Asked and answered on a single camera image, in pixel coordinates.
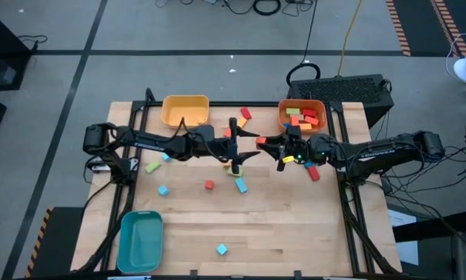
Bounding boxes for teal plastic bin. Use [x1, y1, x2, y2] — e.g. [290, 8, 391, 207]
[117, 210, 165, 275]

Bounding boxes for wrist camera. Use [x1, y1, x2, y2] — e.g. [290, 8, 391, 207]
[193, 124, 216, 143]
[289, 135, 308, 157]

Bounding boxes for orange plastic bin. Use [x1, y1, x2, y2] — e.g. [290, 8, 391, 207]
[278, 98, 328, 135]

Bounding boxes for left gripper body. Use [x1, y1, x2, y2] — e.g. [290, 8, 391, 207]
[177, 134, 240, 161]

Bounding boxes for yellow plastic bin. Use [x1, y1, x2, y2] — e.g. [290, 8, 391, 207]
[161, 94, 211, 129]

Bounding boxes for black cable loop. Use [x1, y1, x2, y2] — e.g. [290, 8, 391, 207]
[253, 0, 282, 17]

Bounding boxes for black coiled cable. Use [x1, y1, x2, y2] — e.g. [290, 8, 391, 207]
[286, 0, 321, 87]

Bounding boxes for black cabinet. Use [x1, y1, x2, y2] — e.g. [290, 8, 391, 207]
[0, 6, 33, 93]

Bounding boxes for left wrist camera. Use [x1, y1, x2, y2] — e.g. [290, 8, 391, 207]
[193, 124, 216, 143]

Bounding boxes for hazard-striped black floor mat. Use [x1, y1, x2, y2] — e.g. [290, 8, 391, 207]
[386, 0, 466, 58]
[24, 205, 86, 280]

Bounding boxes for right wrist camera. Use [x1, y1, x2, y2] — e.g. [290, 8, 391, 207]
[289, 135, 308, 157]

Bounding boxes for white paper sheet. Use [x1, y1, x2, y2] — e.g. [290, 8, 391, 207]
[387, 208, 419, 266]

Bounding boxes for black desk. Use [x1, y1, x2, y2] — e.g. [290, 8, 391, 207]
[391, 211, 466, 280]

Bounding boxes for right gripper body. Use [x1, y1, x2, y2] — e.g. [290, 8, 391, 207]
[286, 135, 334, 164]

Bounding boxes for yellow hanging cable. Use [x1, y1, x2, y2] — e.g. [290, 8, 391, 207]
[336, 0, 364, 77]

